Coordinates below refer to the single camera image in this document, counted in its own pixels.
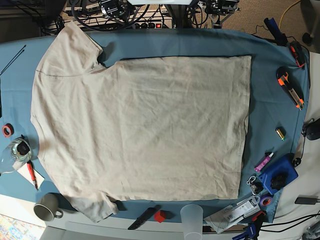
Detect beige T-shirt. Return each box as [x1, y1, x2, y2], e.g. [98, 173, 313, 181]
[30, 22, 252, 223]

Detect red cube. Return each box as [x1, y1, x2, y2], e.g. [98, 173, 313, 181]
[154, 210, 166, 223]

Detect translucent plastic cup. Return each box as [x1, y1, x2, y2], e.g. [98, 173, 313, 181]
[180, 204, 203, 240]

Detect power strip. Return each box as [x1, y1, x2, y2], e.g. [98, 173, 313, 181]
[129, 19, 173, 29]

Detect purple glue tube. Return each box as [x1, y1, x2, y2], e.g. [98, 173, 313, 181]
[254, 152, 274, 173]

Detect keyring with carabiner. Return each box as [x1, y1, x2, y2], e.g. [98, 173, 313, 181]
[247, 175, 264, 196]

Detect packaged item card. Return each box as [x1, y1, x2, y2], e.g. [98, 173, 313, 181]
[204, 196, 261, 234]

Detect blue table cloth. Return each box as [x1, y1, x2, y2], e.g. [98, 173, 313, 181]
[0, 27, 311, 224]

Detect green yellow battery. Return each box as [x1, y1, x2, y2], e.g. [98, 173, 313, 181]
[275, 127, 286, 141]

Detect blue case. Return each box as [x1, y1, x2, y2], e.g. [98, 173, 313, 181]
[258, 155, 299, 195]

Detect orange black utility knife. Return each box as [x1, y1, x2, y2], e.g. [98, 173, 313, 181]
[276, 66, 304, 111]

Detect purple tape roll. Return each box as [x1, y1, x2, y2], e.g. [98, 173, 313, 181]
[259, 194, 273, 207]

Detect red pen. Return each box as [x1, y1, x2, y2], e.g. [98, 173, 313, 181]
[26, 160, 39, 191]

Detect grey ceramic mug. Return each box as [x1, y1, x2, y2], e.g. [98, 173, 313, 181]
[33, 193, 64, 222]

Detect blue black clamp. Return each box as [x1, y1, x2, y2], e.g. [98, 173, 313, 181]
[232, 210, 267, 240]

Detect clear tape roll with holder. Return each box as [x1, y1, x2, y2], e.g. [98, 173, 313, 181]
[0, 137, 32, 175]

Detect white paper note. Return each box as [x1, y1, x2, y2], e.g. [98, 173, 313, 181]
[17, 162, 45, 191]

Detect red tape roll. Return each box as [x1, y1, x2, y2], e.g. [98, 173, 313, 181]
[1, 123, 14, 138]

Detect black computer mouse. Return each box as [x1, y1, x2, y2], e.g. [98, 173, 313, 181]
[303, 121, 320, 141]

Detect orange black tool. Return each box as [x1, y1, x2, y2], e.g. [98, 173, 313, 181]
[289, 41, 306, 68]

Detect black phone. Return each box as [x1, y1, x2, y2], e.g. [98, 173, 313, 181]
[294, 196, 319, 205]

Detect blue handled tool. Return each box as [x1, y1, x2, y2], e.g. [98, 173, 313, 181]
[263, 17, 288, 46]

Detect black cable ties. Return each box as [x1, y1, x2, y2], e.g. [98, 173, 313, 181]
[0, 44, 27, 75]

